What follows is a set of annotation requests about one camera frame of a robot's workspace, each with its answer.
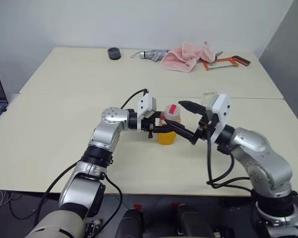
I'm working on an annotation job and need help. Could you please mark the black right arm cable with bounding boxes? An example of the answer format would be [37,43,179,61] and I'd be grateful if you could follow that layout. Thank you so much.
[205,126,254,191]

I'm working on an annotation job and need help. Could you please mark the dark rounded shape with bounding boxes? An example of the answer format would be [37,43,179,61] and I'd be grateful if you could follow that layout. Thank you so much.
[114,208,145,238]
[176,203,214,238]

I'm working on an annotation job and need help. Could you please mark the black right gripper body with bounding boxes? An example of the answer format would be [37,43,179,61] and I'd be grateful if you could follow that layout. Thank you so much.
[195,108,219,142]

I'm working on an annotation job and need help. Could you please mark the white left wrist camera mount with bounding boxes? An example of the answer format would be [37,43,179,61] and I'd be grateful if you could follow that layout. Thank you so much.
[136,93,160,132]

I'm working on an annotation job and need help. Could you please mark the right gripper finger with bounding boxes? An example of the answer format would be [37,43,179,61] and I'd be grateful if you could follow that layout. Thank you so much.
[177,100,208,117]
[163,119,202,146]

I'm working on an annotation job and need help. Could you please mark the grey folded umbrella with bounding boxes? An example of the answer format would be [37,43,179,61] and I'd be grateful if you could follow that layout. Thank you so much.
[130,49,171,62]

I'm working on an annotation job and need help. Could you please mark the orange juice bottle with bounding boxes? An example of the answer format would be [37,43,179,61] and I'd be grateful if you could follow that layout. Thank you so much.
[156,104,182,146]

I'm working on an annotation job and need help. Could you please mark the thin black floor cable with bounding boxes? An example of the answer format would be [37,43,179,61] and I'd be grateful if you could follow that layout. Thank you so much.
[8,192,44,220]

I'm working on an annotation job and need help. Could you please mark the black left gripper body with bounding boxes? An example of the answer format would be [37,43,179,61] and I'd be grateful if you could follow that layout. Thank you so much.
[140,114,158,139]

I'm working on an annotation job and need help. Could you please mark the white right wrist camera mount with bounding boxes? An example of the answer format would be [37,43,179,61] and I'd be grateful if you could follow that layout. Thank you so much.
[208,93,231,144]

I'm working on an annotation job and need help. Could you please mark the clear wine glass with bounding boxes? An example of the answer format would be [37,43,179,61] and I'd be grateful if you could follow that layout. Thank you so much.
[200,91,218,110]

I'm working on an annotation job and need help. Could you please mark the orange hacksaw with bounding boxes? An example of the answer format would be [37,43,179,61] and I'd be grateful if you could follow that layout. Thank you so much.
[203,55,251,72]

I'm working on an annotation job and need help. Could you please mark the pink towel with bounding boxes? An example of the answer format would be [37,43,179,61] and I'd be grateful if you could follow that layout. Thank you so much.
[160,41,216,73]

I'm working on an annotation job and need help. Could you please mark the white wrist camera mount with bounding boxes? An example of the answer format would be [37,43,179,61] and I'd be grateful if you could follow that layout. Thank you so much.
[208,93,231,144]
[136,93,160,132]

